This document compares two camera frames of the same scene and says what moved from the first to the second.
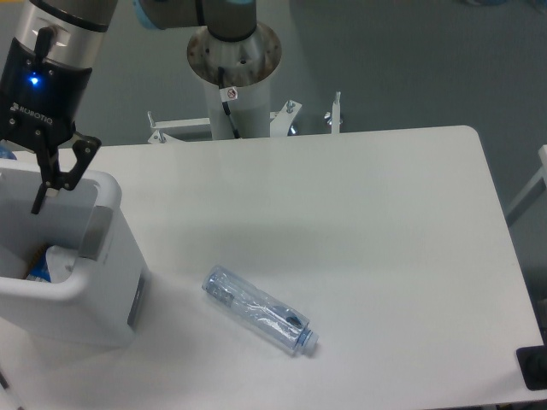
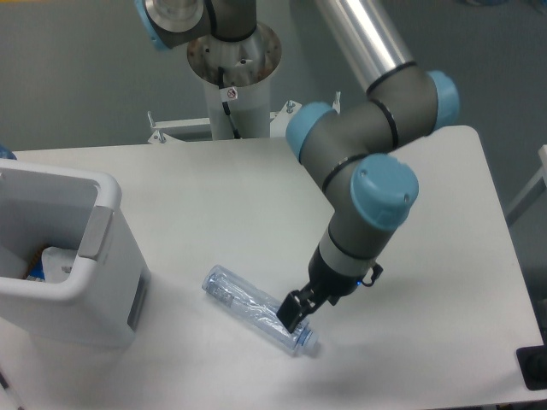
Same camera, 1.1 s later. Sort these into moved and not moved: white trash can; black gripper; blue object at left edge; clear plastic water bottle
Moved: black gripper
Not moved: clear plastic water bottle; white trash can; blue object at left edge
